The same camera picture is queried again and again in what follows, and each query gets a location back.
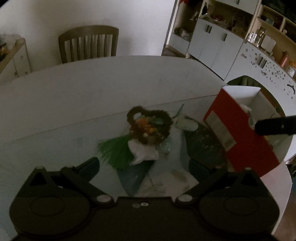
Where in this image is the dark green speckled mat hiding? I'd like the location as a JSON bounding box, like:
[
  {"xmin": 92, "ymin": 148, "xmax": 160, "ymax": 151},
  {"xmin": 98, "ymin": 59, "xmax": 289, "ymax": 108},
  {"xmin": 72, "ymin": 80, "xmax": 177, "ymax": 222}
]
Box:
[{"xmin": 183, "ymin": 122, "xmax": 226, "ymax": 168}]

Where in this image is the white green tissue pack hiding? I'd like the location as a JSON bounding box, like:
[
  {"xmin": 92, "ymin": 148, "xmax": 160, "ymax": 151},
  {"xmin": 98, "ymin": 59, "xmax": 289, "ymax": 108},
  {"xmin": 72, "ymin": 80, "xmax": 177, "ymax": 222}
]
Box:
[{"xmin": 240, "ymin": 104, "xmax": 256, "ymax": 129}]

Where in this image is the red and white cardboard box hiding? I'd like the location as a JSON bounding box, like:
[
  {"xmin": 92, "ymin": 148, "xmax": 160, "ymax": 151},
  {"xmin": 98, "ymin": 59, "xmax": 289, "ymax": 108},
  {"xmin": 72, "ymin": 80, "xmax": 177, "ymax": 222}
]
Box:
[{"xmin": 203, "ymin": 85, "xmax": 292, "ymax": 177}]

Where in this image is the dark wooden chair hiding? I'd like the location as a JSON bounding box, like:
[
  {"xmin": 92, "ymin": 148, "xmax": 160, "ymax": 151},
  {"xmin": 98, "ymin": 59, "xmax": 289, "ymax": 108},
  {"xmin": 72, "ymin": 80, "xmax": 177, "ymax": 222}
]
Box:
[{"xmin": 58, "ymin": 25, "xmax": 119, "ymax": 63}]

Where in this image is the small white side cabinet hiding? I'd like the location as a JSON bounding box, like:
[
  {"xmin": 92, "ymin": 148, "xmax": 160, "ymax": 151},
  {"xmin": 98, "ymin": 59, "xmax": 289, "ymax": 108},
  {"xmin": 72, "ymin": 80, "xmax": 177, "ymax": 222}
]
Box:
[{"xmin": 1, "ymin": 38, "xmax": 31, "ymax": 85}]

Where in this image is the green wrapped ribbon stick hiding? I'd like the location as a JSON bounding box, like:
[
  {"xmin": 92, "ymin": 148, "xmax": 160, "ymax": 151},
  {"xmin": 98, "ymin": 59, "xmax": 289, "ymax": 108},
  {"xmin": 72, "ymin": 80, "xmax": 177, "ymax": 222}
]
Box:
[{"xmin": 174, "ymin": 104, "xmax": 184, "ymax": 118}]

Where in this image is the white cabinet row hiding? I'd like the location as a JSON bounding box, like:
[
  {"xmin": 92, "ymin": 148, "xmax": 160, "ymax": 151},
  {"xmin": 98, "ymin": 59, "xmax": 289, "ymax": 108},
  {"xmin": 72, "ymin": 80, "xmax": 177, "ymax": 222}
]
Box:
[{"xmin": 166, "ymin": 0, "xmax": 296, "ymax": 103}]

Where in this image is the brown braided flower basket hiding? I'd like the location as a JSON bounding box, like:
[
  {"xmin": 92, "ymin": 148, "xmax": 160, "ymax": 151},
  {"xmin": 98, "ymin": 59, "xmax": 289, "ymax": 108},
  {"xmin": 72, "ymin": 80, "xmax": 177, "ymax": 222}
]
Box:
[{"xmin": 126, "ymin": 106, "xmax": 173, "ymax": 145}]

